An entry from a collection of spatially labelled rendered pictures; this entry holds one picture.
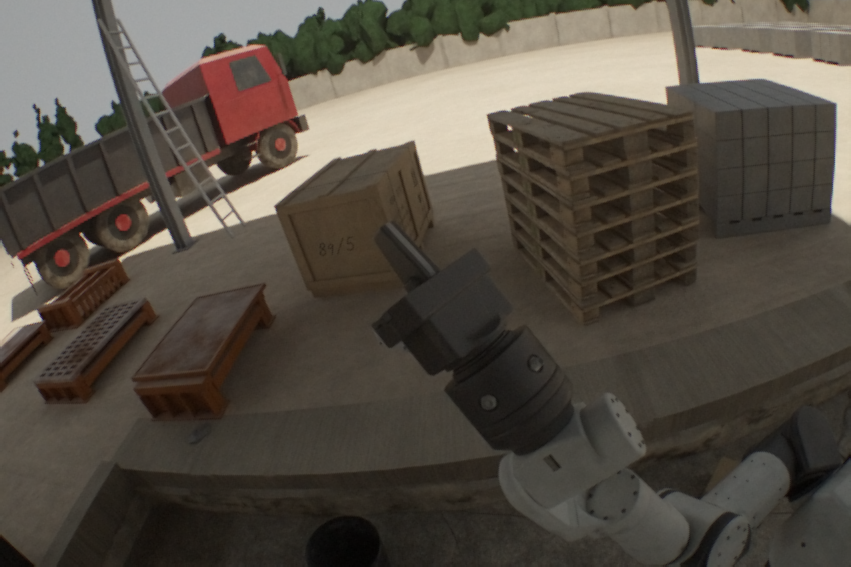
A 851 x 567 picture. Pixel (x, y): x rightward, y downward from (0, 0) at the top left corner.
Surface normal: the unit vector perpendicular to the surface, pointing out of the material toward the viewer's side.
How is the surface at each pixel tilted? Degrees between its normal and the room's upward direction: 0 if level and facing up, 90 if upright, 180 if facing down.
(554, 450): 68
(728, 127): 90
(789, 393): 47
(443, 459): 0
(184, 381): 0
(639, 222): 90
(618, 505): 31
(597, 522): 16
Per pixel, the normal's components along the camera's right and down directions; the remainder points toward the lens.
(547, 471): -0.33, 0.09
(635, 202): 0.14, 0.38
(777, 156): -0.23, 0.46
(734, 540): 0.32, -0.09
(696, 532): -0.69, -0.70
